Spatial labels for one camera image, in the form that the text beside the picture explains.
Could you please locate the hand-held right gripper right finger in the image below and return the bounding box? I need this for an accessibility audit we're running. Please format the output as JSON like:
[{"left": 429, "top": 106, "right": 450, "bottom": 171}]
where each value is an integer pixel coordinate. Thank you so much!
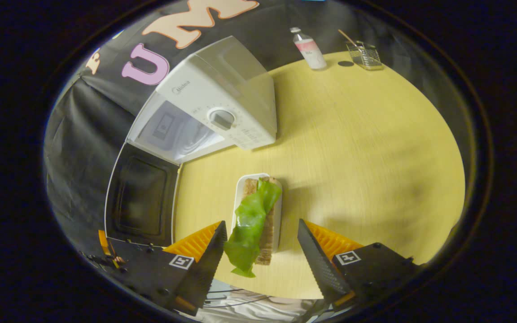
[{"left": 297, "top": 218, "right": 421, "bottom": 310}]

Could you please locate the clear bottle with pink label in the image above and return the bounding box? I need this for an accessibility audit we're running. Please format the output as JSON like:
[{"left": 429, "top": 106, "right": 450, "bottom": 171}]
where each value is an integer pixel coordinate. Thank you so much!
[{"left": 289, "top": 27, "right": 328, "bottom": 71}]

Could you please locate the wooden stick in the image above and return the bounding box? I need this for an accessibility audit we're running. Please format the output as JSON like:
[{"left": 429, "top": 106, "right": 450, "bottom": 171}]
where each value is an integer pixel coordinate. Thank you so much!
[{"left": 338, "top": 29, "right": 359, "bottom": 48}]

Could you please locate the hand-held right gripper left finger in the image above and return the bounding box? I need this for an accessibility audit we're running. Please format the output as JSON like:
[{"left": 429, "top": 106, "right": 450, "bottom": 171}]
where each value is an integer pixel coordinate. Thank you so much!
[{"left": 118, "top": 220, "right": 228, "bottom": 317}]

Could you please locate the green lettuce leaf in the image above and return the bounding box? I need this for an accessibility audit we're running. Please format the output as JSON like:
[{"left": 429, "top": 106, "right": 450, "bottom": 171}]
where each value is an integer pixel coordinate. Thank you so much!
[{"left": 223, "top": 177, "right": 282, "bottom": 278}]

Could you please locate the white rectangular tray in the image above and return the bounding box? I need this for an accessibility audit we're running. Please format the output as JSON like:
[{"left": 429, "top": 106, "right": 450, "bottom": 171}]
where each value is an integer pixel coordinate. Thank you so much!
[{"left": 231, "top": 173, "right": 283, "bottom": 254}]

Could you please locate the brown bread sandwich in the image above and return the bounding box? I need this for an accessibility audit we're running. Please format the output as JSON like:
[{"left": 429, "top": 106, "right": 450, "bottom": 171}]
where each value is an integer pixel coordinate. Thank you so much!
[{"left": 242, "top": 177, "right": 279, "bottom": 266}]

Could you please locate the person's white clothing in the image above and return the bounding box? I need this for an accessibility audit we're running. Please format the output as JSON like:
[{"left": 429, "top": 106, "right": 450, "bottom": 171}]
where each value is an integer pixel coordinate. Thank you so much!
[{"left": 191, "top": 278, "right": 331, "bottom": 323}]

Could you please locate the white microwave oven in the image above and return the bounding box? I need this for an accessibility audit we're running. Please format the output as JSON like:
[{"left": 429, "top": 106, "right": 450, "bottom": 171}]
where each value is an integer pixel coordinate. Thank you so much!
[{"left": 104, "top": 36, "right": 278, "bottom": 247}]

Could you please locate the square glass container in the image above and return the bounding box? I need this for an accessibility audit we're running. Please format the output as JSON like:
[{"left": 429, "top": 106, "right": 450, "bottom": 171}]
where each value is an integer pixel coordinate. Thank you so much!
[{"left": 346, "top": 41, "right": 384, "bottom": 71}]

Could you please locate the black backdrop cloth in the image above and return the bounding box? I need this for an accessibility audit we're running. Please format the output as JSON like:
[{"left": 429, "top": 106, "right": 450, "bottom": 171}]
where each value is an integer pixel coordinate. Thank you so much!
[{"left": 43, "top": 0, "right": 421, "bottom": 252}]

